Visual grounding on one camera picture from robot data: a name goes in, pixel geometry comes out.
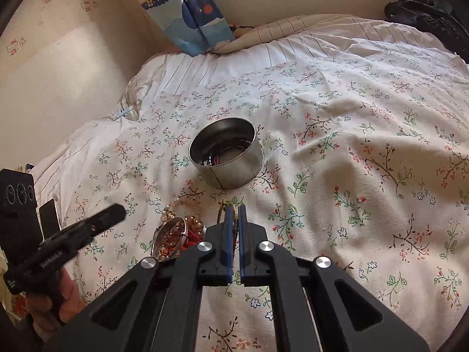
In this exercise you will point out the thin silver bangle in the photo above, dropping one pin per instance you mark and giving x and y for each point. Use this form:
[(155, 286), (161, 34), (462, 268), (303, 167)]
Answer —
[(168, 238)]

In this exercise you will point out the person's left hand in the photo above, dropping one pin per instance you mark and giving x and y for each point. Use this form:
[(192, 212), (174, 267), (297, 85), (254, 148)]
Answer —
[(50, 312)]

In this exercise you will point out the blue cartoon curtain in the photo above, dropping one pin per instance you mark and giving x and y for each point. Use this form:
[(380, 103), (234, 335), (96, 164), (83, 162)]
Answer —
[(193, 26)]

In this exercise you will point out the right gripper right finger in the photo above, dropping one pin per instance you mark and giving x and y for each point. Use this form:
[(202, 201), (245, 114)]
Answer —
[(254, 271)]

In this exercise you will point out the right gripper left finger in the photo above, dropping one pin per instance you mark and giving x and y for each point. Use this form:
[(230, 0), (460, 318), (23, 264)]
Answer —
[(216, 267)]

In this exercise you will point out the floral white bedsheet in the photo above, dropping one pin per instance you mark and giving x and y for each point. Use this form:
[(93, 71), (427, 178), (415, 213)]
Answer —
[(365, 144)]

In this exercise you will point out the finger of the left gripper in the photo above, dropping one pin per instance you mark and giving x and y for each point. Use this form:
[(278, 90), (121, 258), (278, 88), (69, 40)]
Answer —
[(102, 221)]

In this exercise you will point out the round silver metal tin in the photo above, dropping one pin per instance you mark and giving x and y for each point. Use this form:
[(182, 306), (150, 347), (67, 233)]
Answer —
[(227, 153)]

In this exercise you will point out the black camera box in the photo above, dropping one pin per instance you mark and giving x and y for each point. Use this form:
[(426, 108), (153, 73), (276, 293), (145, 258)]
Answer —
[(20, 228)]

